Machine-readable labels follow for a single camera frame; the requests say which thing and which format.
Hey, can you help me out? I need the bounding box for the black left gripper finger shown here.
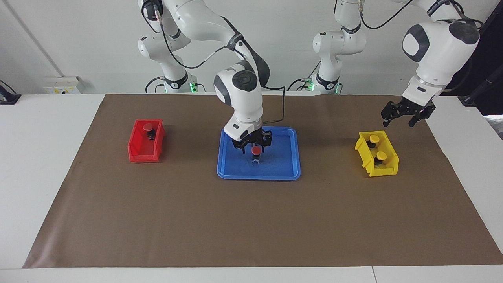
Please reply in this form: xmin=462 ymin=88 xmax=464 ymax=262
xmin=380 ymin=101 xmax=402 ymax=128
xmin=408 ymin=109 xmax=436 ymax=128

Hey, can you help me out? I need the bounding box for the blue plastic tray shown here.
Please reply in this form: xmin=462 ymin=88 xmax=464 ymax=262
xmin=217 ymin=125 xmax=301 ymax=181

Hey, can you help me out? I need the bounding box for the yellow plastic bin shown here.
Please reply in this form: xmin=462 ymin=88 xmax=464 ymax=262
xmin=354 ymin=130 xmax=400 ymax=178

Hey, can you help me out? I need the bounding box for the brown table mat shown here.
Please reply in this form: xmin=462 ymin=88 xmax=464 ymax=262
xmin=23 ymin=94 xmax=503 ymax=269

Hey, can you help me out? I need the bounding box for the black background panel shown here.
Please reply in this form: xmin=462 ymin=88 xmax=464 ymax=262
xmin=434 ymin=0 xmax=503 ymax=114

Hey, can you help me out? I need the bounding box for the red plastic bin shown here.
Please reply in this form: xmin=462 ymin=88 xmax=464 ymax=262
xmin=128 ymin=119 xmax=166 ymax=163

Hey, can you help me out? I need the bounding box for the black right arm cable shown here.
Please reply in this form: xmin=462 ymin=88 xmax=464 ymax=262
xmin=155 ymin=8 xmax=285 ymax=124

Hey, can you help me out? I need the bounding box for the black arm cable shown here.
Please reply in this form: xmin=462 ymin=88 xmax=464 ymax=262
xmin=358 ymin=0 xmax=415 ymax=30
xmin=155 ymin=8 xmax=285 ymax=124

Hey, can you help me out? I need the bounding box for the black left base cable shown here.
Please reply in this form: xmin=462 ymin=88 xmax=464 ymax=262
xmin=287 ymin=63 xmax=319 ymax=92

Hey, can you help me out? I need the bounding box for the black base cable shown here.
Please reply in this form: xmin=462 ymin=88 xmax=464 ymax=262
xmin=145 ymin=77 xmax=166 ymax=94
xmin=287 ymin=63 xmax=319 ymax=92

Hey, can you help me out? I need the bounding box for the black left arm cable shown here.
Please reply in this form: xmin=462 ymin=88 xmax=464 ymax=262
xmin=358 ymin=0 xmax=415 ymax=30

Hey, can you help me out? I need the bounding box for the black right base cable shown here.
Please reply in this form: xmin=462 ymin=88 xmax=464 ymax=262
xmin=145 ymin=77 xmax=166 ymax=94

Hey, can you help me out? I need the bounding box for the white wall socket box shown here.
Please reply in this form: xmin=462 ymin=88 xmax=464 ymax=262
xmin=42 ymin=76 xmax=82 ymax=95

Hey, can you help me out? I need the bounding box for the black clamp mount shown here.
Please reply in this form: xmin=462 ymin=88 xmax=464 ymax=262
xmin=0 ymin=80 xmax=22 ymax=105

